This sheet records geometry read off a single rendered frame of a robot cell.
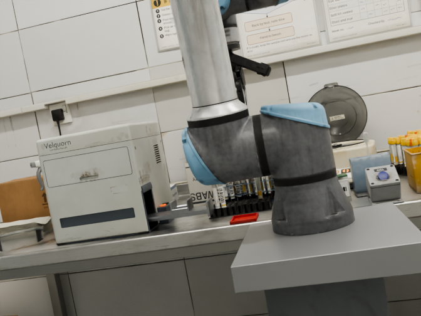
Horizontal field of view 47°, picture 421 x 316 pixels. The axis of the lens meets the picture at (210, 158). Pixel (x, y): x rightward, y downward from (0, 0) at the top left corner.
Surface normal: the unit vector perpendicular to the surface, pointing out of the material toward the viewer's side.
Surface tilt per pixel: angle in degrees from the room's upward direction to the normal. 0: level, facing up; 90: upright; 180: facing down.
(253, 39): 94
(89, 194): 90
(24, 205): 91
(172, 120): 90
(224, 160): 103
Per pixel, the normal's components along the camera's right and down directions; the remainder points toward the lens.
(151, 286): -0.18, 0.10
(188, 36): -0.48, 0.26
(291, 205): -0.66, -0.14
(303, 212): -0.41, -0.18
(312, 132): 0.29, 0.00
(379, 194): -0.07, 0.58
